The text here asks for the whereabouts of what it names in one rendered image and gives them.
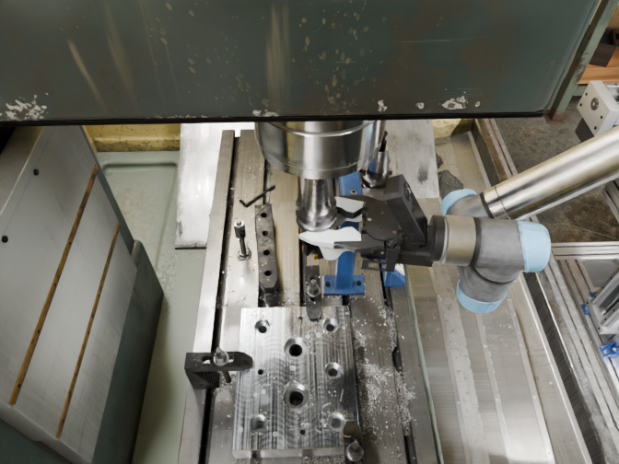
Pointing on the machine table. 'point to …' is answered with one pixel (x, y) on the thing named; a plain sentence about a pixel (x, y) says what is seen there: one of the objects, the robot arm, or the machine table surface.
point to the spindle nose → (320, 146)
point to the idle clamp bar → (265, 248)
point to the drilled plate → (321, 445)
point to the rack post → (344, 272)
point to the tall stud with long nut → (241, 237)
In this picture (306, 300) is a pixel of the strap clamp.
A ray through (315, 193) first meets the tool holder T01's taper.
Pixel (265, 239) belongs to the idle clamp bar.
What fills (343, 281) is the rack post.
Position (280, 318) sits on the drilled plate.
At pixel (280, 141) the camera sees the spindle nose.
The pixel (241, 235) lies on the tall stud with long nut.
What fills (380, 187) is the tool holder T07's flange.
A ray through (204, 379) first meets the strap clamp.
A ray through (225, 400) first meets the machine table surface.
